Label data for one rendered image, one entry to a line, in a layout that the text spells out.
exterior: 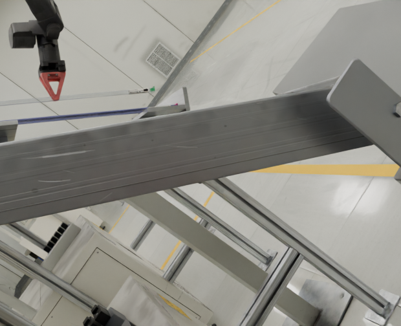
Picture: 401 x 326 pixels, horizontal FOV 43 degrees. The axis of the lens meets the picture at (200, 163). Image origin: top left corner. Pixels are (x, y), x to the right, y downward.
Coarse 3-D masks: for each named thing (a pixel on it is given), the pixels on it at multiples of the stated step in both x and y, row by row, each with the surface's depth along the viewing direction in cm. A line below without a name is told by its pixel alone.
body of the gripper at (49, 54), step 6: (42, 48) 142; (48, 48) 142; (54, 48) 143; (42, 54) 142; (48, 54) 142; (54, 54) 143; (42, 60) 142; (48, 60) 142; (54, 60) 142; (60, 60) 141; (42, 66) 139; (48, 66) 142; (54, 66) 143
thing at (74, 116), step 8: (96, 112) 125; (104, 112) 126; (112, 112) 127; (120, 112) 128; (128, 112) 128; (136, 112) 129; (8, 120) 118; (24, 120) 119; (32, 120) 120; (40, 120) 120; (48, 120) 121; (56, 120) 122
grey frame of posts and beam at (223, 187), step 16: (400, 176) 49; (224, 192) 119; (240, 192) 120; (240, 208) 120; (256, 208) 122; (272, 224) 124; (288, 240) 124; (304, 240) 125; (304, 256) 125; (320, 256) 126; (336, 272) 129; (352, 288) 129; (368, 288) 130; (0, 304) 107; (368, 304) 130; (384, 304) 132; (0, 320) 105; (16, 320) 105
